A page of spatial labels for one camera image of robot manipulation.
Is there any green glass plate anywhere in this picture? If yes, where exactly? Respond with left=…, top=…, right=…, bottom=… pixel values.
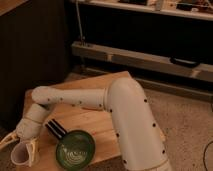
left=55, top=130, right=96, bottom=171

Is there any black handle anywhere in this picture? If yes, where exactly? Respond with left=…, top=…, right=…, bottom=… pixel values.
left=169, top=58, right=201, bottom=68

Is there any white ceramic cup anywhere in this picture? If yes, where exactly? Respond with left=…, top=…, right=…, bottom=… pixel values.
left=11, top=141, right=28, bottom=166

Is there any black cable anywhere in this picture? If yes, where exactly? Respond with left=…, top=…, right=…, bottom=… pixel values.
left=202, top=139, right=213, bottom=169

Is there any thin metal pole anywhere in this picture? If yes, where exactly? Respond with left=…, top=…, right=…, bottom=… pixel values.
left=75, top=0, right=85, bottom=46

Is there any white shelf with clutter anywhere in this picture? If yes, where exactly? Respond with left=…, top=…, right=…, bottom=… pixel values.
left=70, top=0, right=213, bottom=21

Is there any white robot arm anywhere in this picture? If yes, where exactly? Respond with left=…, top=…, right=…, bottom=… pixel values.
left=0, top=77, right=172, bottom=171

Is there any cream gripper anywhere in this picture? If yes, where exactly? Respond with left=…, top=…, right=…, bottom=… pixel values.
left=0, top=131, right=39, bottom=167

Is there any grey metal rail case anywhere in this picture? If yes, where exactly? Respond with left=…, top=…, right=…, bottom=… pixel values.
left=71, top=41, right=213, bottom=82

